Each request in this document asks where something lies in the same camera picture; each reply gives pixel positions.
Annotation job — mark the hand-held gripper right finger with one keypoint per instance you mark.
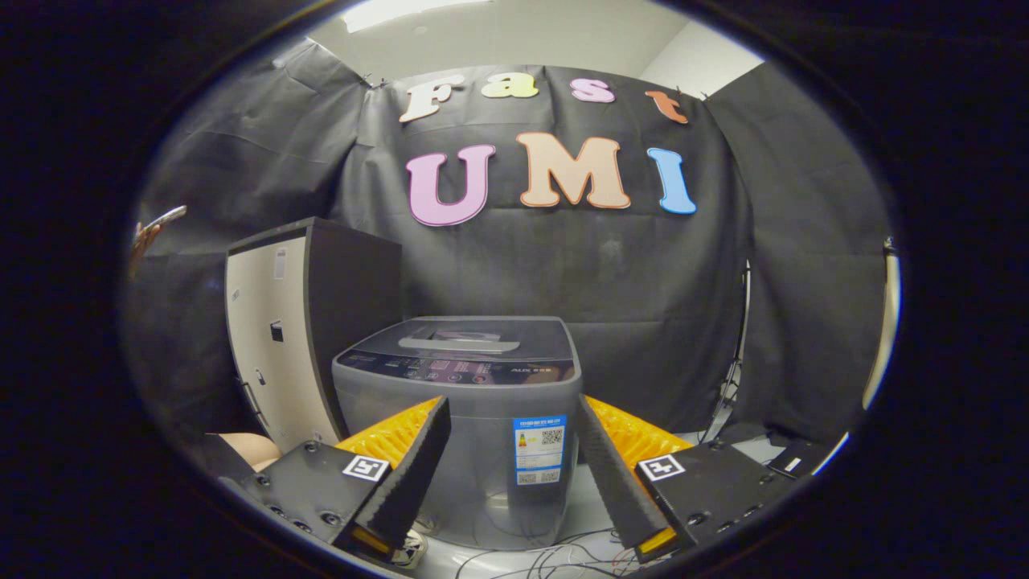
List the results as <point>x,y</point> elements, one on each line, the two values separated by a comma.
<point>615,474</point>

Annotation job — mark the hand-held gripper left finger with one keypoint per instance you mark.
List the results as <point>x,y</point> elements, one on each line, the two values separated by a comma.
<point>418,466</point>

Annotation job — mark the grey washing machine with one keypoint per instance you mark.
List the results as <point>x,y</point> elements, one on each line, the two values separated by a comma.
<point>482,450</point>

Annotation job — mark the dark washing machine lid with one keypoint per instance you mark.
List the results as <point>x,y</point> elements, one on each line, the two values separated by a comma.
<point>534,334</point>

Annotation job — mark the person's white sneaker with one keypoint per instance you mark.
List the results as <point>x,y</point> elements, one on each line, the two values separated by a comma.
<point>412,551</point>

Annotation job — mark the black light stand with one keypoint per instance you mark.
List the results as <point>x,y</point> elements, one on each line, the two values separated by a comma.
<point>735,354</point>

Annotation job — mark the black and beige cabinet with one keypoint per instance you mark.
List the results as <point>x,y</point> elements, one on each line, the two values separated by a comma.
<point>354,297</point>

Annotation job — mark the black backdrop cloth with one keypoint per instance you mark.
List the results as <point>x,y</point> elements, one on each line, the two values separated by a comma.
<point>643,273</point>

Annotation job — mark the white pole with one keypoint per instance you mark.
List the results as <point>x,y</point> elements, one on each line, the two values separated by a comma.
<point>884,330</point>

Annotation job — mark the slim smartphone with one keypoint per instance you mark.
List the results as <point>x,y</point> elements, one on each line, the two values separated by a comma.
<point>165,217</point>

